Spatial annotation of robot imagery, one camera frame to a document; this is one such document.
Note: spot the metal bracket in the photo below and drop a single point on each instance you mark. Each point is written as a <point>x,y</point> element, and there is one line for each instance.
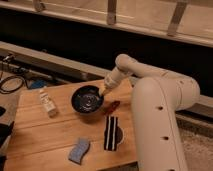
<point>176,17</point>
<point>38,5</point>
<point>111,12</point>

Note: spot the small dark gripper tip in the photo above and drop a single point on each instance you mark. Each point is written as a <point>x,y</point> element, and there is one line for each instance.
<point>104,92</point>

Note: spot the metal bracket left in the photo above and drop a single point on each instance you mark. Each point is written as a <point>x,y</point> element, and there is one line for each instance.
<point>38,5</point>

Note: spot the black white striped cloth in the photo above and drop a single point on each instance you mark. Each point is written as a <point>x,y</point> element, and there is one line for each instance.
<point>113,134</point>

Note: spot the red handled tool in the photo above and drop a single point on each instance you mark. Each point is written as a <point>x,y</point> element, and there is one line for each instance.
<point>111,108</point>

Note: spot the dark ceramic bowl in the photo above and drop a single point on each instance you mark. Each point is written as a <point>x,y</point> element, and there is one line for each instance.
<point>86,99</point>

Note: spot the black object at left edge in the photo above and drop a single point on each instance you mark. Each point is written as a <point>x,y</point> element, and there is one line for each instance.
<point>5,131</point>

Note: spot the metal bracket right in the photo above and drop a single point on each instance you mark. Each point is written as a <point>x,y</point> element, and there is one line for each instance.
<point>176,17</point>

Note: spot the wooden cutting board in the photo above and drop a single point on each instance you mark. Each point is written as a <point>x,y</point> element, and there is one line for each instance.
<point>41,143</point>

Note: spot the white tapered gripper body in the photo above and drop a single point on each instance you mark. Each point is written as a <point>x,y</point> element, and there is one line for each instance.
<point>114,78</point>

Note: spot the metal bracket middle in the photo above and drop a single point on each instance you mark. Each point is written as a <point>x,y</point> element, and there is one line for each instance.
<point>111,12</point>

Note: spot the blue object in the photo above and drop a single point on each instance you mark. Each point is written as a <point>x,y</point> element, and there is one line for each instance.
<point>38,84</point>

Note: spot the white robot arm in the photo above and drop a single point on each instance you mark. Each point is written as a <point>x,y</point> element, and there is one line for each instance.
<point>156,97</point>

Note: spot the blue sponge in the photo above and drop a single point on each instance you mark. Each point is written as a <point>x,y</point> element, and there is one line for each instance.
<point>79,150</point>

